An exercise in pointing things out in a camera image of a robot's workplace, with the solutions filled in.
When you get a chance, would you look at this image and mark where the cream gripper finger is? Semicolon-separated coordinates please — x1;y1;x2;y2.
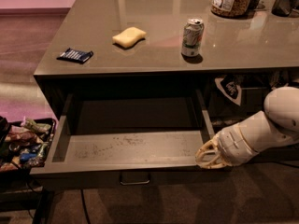
195;153;231;169
195;139;221;161

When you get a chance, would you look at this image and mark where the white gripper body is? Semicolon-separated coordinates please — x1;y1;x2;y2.
216;124;258;166

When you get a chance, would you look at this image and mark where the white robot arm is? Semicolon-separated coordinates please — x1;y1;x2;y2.
195;87;299;169

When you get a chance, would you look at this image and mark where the grey drawer cabinet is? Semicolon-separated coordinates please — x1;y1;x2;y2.
35;0;299;122

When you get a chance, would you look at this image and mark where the black white chip bag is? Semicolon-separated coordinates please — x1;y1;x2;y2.
215;75;242;105

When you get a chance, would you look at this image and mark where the green white soda can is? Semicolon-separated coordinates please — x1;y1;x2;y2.
181;18;204;57

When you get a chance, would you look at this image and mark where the yellow sponge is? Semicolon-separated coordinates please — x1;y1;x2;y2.
112;27;147;49

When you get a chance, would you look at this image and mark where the dark glass bottle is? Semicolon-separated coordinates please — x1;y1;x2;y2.
272;0;299;17

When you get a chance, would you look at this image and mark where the blue snack packet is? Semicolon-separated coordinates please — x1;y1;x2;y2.
57;48;93;64

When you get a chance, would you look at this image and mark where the black tray of snacks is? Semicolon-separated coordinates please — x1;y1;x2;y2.
0;117;56;173

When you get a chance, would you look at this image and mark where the black floor cable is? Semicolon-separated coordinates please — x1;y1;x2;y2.
79;161;299;224

